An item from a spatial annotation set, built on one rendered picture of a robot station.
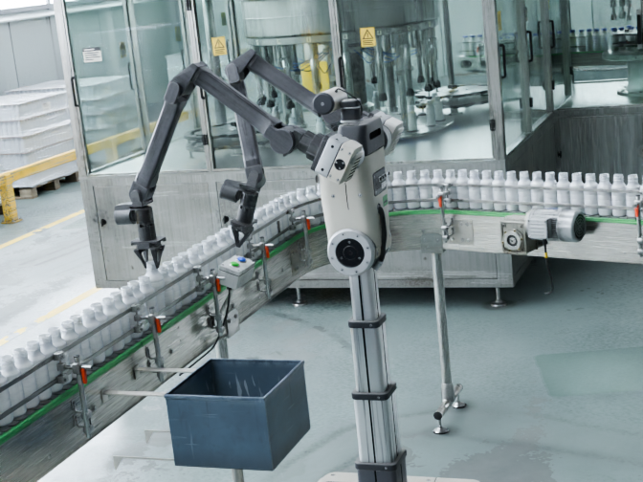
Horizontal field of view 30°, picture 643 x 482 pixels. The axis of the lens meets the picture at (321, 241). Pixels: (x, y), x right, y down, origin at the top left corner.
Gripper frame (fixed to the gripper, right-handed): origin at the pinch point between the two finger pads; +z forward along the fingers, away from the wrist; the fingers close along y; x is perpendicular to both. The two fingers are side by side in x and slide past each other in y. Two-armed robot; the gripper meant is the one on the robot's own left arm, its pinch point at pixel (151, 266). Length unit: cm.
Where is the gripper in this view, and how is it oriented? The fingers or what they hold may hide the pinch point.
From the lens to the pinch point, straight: 399.2
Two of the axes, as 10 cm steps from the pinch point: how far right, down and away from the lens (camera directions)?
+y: 9.4, -0.3, -3.5
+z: 1.1, 9.7, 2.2
